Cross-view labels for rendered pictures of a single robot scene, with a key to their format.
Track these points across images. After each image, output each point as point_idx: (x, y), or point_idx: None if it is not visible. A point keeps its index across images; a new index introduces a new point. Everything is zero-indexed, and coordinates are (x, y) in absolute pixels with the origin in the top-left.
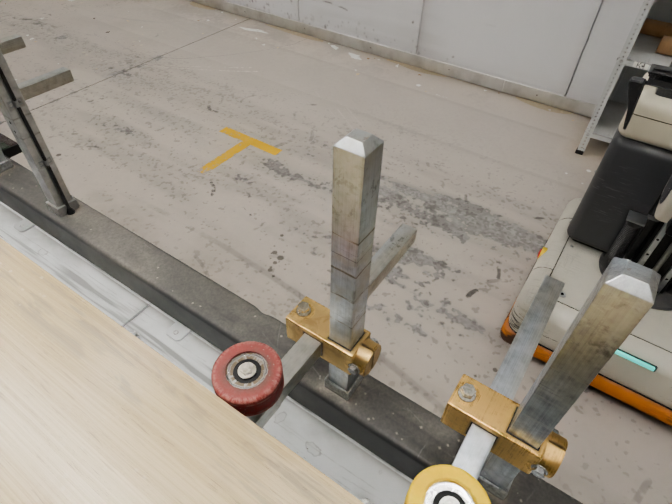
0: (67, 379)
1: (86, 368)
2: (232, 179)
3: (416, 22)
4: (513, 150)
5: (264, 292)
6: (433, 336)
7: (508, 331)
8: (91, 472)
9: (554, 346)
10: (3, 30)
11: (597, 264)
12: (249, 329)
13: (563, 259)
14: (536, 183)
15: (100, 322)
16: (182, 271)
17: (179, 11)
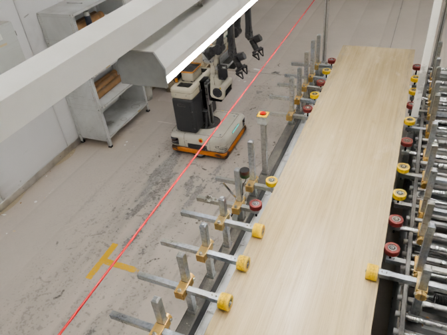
0: (318, 119)
1: (315, 118)
2: (144, 254)
3: None
4: (110, 163)
5: None
6: (226, 175)
7: (226, 153)
8: (326, 113)
9: (231, 143)
10: None
11: (205, 129)
12: (286, 135)
13: (205, 134)
14: (136, 157)
15: (308, 120)
16: (276, 147)
17: None
